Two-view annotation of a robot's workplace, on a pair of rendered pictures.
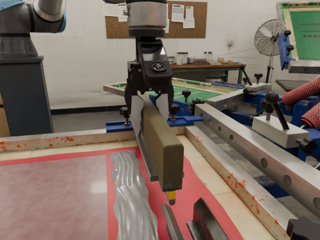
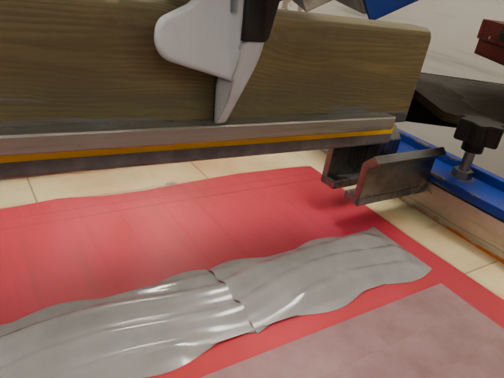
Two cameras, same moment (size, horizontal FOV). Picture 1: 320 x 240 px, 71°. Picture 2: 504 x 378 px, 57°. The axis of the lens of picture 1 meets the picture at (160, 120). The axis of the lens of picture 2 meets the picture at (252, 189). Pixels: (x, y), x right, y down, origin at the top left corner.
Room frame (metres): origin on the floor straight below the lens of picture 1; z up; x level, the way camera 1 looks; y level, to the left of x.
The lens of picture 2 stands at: (0.53, 0.30, 1.17)
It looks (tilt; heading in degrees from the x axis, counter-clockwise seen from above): 27 degrees down; 247
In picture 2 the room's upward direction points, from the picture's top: 9 degrees clockwise
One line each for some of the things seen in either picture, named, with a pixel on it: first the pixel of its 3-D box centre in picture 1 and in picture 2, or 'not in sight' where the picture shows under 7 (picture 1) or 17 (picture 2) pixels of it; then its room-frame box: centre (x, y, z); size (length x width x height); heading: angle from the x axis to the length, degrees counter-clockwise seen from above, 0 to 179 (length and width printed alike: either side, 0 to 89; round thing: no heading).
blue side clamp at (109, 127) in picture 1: (150, 130); not in sight; (0.73, 0.03, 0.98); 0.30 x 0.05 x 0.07; 103
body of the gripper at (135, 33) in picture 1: (146, 61); not in sight; (0.48, 0.03, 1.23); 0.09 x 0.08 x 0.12; 13
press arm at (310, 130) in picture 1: (293, 144); not in sight; (0.53, -0.35, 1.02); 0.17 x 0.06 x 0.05; 103
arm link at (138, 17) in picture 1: (145, 18); not in sight; (0.47, 0.03, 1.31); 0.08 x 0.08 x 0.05
